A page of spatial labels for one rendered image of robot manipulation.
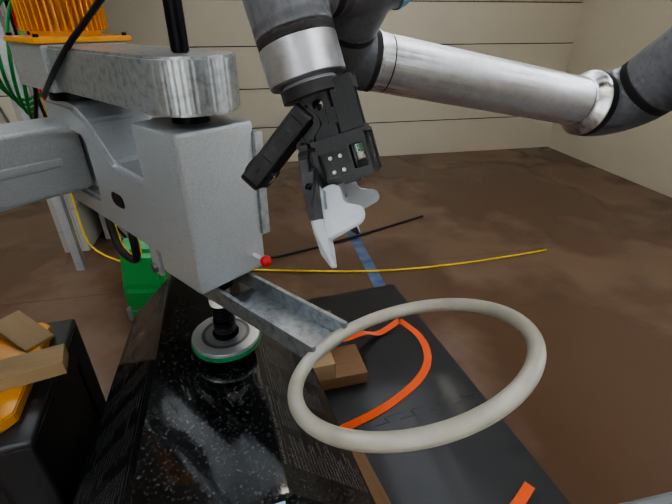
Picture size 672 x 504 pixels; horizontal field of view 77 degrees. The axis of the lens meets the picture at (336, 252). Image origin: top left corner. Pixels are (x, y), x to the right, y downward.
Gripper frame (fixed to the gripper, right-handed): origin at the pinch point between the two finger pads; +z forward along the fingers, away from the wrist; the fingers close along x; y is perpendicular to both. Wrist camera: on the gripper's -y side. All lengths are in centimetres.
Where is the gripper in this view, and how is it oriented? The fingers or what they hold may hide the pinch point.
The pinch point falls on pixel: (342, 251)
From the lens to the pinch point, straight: 53.3
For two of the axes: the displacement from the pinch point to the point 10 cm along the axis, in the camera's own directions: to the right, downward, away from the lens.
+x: 2.2, -3.0, 9.3
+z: 2.9, 9.3, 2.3
